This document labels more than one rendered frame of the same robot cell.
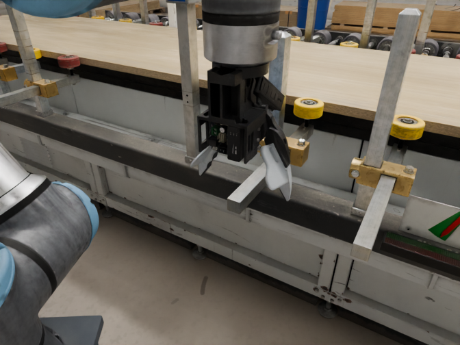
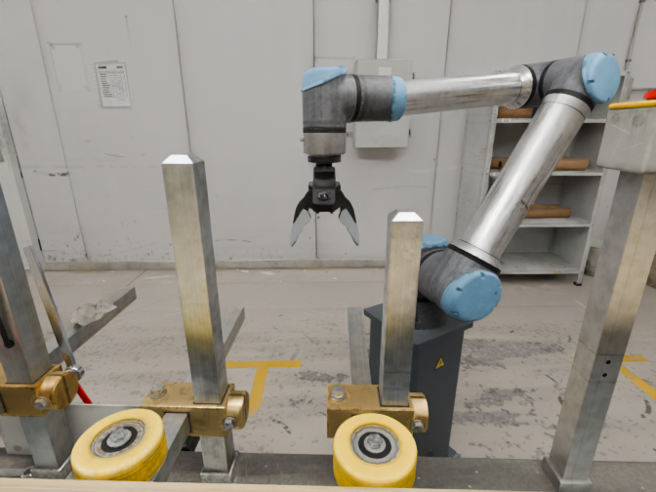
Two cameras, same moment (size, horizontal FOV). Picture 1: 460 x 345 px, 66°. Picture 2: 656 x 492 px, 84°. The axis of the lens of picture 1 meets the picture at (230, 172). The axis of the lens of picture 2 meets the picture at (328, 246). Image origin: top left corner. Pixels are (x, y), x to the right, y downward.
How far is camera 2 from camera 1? 120 cm
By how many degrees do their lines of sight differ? 123
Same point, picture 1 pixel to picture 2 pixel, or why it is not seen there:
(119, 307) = not seen: outside the picture
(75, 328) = (420, 335)
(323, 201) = (284, 470)
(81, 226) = (439, 284)
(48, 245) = (427, 266)
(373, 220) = (225, 324)
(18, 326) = not seen: hidden behind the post
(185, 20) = (619, 203)
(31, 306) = not seen: hidden behind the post
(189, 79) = (590, 313)
